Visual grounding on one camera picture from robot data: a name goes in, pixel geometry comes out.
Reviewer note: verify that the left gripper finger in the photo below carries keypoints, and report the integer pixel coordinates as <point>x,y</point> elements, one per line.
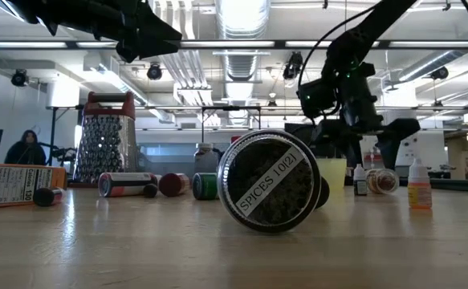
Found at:
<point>157,28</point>
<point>157,48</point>

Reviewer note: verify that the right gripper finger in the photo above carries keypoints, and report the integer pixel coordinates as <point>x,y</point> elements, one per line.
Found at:
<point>355,154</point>
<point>390,150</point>

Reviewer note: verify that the amber jar with red contents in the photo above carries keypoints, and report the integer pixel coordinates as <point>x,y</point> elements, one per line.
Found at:
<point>384,181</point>

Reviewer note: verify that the small black-labelled dropper bottle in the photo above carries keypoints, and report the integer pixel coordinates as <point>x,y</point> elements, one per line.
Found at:
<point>360,186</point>

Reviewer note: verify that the white-lidded clear jar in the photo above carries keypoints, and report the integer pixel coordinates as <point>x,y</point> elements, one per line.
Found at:
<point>205,158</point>

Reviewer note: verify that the large red food colouring bottle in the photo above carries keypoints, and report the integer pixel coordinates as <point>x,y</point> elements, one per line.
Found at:
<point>174,184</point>

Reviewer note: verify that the small bottle with black cap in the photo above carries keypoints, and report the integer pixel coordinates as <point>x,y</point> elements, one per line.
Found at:
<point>47,196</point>

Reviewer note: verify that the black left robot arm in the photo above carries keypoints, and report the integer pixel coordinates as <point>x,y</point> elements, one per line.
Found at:
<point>57,12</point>

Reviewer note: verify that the black ceiling spotlight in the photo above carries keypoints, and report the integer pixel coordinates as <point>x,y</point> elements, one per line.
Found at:
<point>154,72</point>
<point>294,64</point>
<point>440,73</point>
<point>19,78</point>

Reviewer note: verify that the translucent yellow-green bin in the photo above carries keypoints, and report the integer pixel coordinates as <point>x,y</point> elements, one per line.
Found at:
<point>334,172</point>

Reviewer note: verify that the black monitor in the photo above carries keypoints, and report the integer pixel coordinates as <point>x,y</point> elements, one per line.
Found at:
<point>294,130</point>

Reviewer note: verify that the spice jar labelled SPICES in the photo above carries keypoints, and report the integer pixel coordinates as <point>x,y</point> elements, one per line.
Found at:
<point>269,182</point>

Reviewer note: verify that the grey plastic bin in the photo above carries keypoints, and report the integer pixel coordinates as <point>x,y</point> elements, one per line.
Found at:
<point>157,166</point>

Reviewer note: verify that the black tripod stand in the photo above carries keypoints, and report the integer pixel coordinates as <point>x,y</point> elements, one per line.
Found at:
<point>53,128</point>

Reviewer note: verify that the pink labelled bottle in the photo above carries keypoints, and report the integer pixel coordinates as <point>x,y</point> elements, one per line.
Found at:
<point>125,184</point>

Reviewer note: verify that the green food colouring bottle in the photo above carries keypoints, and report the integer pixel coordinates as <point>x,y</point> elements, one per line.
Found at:
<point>205,186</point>

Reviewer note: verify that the person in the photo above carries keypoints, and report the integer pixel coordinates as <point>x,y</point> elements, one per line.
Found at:
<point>27,152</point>

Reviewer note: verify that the orange food box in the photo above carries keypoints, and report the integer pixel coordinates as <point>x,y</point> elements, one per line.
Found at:
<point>13,184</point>

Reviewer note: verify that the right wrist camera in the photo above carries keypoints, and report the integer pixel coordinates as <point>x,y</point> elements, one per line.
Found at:
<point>316,98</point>

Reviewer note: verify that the black metal stand frame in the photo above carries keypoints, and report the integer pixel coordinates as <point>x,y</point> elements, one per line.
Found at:
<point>217,107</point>

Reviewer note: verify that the silver ventilation duct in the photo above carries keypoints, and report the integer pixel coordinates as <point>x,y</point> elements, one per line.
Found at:
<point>241,68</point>

